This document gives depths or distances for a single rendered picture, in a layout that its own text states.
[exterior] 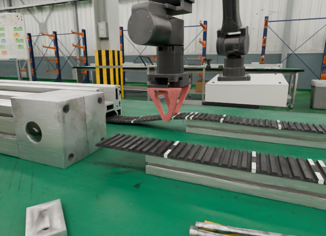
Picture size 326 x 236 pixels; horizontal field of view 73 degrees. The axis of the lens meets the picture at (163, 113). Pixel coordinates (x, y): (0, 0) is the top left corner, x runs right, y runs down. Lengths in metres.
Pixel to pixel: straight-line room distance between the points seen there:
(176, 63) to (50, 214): 0.33
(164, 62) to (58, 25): 11.23
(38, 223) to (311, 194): 0.26
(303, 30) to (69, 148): 7.89
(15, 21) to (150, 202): 5.97
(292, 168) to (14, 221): 0.28
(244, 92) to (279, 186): 0.57
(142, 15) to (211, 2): 7.92
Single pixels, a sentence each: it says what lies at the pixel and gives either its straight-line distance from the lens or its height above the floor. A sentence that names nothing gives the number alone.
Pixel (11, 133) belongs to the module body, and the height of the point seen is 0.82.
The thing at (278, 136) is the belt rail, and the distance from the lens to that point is 0.46.
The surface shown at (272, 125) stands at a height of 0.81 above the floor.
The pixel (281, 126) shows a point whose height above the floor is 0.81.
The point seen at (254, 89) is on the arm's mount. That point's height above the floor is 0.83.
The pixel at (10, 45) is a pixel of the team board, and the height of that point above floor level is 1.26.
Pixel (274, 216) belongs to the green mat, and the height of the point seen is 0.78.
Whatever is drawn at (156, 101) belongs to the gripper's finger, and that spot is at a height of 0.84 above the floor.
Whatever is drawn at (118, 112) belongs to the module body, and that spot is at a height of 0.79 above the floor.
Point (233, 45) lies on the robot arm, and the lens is 0.85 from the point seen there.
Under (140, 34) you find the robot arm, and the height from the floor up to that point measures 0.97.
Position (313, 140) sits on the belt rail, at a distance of 0.47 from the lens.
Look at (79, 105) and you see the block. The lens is 0.34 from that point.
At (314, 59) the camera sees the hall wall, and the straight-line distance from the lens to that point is 8.07.
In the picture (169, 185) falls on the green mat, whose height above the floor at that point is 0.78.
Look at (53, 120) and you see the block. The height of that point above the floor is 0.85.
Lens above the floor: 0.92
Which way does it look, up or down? 13 degrees down
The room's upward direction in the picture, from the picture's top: straight up
